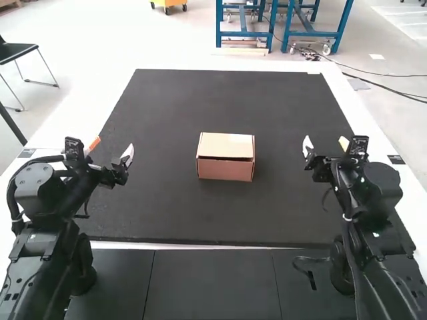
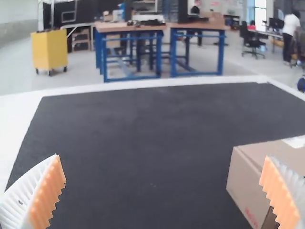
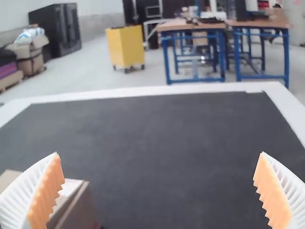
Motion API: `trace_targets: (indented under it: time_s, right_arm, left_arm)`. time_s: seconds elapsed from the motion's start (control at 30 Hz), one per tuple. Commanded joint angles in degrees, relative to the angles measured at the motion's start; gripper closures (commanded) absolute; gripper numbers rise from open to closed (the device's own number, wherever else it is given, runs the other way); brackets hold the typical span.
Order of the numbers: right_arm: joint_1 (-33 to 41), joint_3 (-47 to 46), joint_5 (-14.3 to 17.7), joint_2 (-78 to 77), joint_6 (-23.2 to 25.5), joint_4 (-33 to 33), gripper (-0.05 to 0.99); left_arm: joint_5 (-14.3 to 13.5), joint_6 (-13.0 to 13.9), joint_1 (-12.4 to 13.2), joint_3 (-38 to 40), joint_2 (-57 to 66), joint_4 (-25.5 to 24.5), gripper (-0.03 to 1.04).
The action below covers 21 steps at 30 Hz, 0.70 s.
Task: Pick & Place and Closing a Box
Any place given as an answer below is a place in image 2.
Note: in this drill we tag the black office chair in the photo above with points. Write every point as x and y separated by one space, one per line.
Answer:
250 40

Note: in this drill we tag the yellow wheeled cart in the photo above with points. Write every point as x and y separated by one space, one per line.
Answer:
48 50

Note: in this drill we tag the blue workbench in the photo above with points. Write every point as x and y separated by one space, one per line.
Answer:
128 28
197 25

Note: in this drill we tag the cardboard box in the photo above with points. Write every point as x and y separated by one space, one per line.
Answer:
245 171

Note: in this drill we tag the person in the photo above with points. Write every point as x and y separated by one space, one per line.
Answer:
290 26

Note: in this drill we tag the black mat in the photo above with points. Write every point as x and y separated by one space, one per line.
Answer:
143 143

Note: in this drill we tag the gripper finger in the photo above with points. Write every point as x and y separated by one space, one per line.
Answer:
286 195
28 202

